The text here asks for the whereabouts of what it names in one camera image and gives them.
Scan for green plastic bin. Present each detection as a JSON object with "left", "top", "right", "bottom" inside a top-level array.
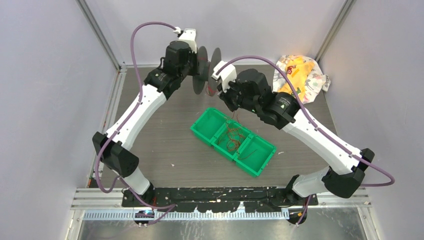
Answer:
[
  {"left": 212, "top": 120, "right": 252, "bottom": 162},
  {"left": 190, "top": 107, "right": 229, "bottom": 147},
  {"left": 234, "top": 134, "right": 277, "bottom": 178}
]

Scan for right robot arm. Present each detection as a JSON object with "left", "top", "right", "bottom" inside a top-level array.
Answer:
[{"left": 209, "top": 68, "right": 375, "bottom": 205}]

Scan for green plastic bin right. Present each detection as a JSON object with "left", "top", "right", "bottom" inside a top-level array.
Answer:
[{"left": 234, "top": 134, "right": 277, "bottom": 178}]

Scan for green plastic bin left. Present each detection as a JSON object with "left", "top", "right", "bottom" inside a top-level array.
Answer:
[{"left": 190, "top": 107, "right": 229, "bottom": 147}]

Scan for crumpled yellow patterned cloth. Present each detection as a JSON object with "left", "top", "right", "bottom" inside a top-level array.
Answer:
[{"left": 276, "top": 55, "right": 331, "bottom": 104}]

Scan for red cables in bins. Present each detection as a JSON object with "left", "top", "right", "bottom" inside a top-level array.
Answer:
[{"left": 217, "top": 121, "right": 259, "bottom": 160}]

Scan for green plastic bin middle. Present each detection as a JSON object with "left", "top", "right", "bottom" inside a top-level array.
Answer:
[{"left": 212, "top": 120, "right": 252, "bottom": 162}]

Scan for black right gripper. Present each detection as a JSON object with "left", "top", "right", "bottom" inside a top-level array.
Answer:
[{"left": 216, "top": 75, "right": 259, "bottom": 115}]

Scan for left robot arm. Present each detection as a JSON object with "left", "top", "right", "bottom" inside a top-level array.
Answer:
[{"left": 92, "top": 40, "right": 199, "bottom": 207}]

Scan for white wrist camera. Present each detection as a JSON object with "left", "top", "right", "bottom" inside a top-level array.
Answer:
[
  {"left": 173, "top": 26, "right": 198, "bottom": 54},
  {"left": 211, "top": 60, "right": 237, "bottom": 93}
]

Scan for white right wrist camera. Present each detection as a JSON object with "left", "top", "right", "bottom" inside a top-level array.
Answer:
[{"left": 211, "top": 60, "right": 237, "bottom": 93}]

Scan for black cable spool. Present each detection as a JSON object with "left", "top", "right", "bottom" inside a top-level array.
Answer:
[{"left": 192, "top": 46, "right": 222, "bottom": 97}]

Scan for slotted aluminium cable duct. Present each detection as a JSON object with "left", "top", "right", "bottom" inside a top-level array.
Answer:
[{"left": 82, "top": 209, "right": 290, "bottom": 221}]

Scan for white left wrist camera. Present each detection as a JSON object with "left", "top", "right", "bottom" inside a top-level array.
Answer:
[{"left": 173, "top": 26, "right": 198, "bottom": 54}]

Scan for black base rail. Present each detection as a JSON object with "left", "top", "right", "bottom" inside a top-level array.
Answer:
[{"left": 121, "top": 186, "right": 319, "bottom": 214}]

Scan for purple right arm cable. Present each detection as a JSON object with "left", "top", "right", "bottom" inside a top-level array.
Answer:
[{"left": 215, "top": 55, "right": 396, "bottom": 227}]

